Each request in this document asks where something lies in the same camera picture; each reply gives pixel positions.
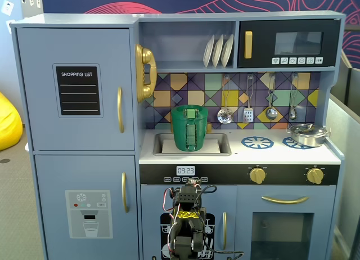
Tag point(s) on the black toy microwave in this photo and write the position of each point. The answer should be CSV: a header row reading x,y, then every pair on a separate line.
x,y
261,46

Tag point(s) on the grey toy sink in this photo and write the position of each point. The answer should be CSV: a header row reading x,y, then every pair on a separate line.
x,y
225,147

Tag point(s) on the grey wall board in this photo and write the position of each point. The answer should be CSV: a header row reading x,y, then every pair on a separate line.
x,y
32,9

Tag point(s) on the metal ladle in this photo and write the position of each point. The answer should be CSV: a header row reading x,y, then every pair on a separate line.
x,y
271,113

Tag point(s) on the blue toy kitchen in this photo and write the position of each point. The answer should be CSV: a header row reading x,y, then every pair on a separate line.
x,y
84,136

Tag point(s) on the blue dishwasher door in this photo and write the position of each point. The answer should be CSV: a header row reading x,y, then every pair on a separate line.
x,y
152,203

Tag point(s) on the black shopping list chalkboard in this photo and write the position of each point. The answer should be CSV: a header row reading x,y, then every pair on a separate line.
x,y
78,94

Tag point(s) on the grey office partition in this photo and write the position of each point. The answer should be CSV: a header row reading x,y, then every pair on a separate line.
x,y
343,125

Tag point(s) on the white wall paper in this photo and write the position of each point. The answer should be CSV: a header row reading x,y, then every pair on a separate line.
x,y
7,7

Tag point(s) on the white toy plate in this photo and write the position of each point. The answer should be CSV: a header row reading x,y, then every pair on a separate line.
x,y
208,52
217,51
227,51

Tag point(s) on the green plastic container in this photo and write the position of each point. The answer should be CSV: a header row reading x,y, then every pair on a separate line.
x,y
178,133

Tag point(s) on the small gripper camera board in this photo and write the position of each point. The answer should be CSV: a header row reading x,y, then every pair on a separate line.
x,y
191,182

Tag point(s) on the gold stove knob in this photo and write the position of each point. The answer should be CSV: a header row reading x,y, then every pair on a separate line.
x,y
257,175
315,175

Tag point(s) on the gold toy telephone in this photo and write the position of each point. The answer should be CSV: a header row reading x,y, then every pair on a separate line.
x,y
146,74

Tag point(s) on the blue freezer door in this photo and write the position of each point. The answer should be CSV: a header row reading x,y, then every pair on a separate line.
x,y
50,181

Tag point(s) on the steel pot lid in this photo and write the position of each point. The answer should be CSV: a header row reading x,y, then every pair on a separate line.
x,y
306,129

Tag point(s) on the yellow bean bag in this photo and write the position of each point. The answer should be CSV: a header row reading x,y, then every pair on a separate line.
x,y
8,125

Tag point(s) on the blue oven door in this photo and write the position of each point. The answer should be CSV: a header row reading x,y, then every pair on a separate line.
x,y
247,198

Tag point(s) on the small silver grater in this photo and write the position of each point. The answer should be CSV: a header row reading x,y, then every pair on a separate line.
x,y
248,115

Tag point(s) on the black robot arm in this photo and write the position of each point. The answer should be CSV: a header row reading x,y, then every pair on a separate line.
x,y
188,196

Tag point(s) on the steel toy pot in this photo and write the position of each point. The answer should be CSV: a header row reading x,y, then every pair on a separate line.
x,y
309,140

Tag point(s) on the blue fridge door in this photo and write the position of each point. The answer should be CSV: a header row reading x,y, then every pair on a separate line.
x,y
42,102

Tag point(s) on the metal skimmer spoon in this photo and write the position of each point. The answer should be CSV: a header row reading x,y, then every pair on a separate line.
x,y
225,116

